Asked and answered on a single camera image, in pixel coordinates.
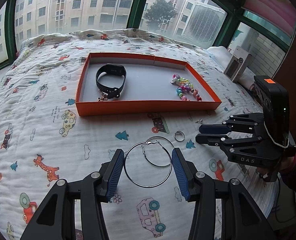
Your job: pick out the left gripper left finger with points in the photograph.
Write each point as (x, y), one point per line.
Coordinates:
(55, 216)

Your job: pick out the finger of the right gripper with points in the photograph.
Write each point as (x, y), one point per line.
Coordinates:
(216, 140)
(214, 129)

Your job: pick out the large silver hoop earring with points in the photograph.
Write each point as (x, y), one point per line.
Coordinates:
(140, 173)

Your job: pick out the black smart band watch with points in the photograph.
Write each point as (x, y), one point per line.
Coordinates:
(110, 79)

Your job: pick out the small gold charm earring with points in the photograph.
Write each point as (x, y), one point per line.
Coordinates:
(103, 97)

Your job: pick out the person right hand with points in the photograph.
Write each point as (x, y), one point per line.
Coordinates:
(284, 165)

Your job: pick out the white grey product box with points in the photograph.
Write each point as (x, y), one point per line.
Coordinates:
(240, 60)

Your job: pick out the cartoon print bed quilt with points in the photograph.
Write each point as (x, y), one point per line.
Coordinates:
(42, 138)

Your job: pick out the orange shallow tray box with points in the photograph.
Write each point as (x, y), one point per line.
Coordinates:
(147, 87)

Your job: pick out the pink curtain right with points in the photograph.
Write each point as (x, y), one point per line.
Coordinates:
(275, 11)

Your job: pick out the green window frame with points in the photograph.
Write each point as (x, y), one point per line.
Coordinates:
(203, 23)

